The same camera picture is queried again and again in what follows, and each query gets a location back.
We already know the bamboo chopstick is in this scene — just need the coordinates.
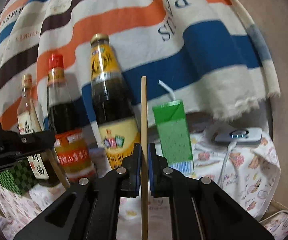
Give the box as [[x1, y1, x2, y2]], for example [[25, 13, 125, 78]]
[[141, 76, 148, 240], [45, 149, 70, 190]]

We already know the green black checkered box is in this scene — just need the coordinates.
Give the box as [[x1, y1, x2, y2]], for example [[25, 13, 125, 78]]
[[0, 159, 38, 196]]

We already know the clear cooking wine bottle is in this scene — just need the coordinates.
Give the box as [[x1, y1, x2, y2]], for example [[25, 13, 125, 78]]
[[17, 74, 59, 187]]

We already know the red cap sesame oil bottle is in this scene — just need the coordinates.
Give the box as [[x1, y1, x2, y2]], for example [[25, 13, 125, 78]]
[[47, 54, 97, 182]]

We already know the bear print cloth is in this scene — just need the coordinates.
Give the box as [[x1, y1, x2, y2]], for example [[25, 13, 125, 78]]
[[0, 132, 281, 239]]

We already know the green drink carton with straw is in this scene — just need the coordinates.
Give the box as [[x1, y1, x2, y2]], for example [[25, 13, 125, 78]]
[[153, 80, 194, 176]]

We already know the white grey charger device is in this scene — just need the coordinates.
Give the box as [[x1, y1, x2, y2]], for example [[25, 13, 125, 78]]
[[214, 127, 262, 146]]

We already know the yellow label oyster sauce bottle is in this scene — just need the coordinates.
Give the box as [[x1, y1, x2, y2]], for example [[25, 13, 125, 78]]
[[90, 34, 140, 169]]

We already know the striped Hermes Paris cloth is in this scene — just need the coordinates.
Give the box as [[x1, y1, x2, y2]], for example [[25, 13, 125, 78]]
[[0, 0, 280, 129]]

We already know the white cable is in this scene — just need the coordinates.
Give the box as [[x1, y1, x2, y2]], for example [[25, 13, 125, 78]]
[[217, 139, 238, 188]]

